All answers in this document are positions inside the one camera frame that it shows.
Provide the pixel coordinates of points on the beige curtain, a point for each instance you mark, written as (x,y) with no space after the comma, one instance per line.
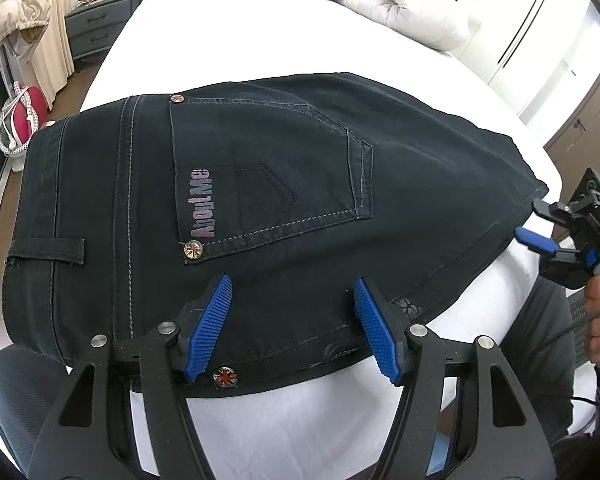
(50,45)

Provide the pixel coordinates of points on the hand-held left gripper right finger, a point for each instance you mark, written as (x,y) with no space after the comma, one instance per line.
(379,330)

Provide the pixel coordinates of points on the red and white bag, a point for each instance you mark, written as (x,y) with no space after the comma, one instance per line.
(27,112)

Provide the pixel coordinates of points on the white wardrobe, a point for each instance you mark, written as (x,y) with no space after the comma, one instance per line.
(525,25)

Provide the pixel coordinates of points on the black denim pants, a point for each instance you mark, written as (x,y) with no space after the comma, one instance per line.
(290,170)

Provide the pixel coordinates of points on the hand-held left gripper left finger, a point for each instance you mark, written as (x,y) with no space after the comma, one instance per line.
(209,327)

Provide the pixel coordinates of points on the cream folded duvet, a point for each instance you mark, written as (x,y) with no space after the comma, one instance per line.
(405,0)

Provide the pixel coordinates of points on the grey nightstand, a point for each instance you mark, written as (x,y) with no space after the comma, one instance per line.
(97,25)

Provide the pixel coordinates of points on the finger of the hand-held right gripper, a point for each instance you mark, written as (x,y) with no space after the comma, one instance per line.
(550,210)
(536,241)

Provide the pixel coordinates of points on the white bed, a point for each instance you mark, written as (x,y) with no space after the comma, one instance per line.
(240,35)

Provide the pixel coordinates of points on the person's grey trousered leg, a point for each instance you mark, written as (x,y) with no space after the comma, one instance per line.
(545,350)

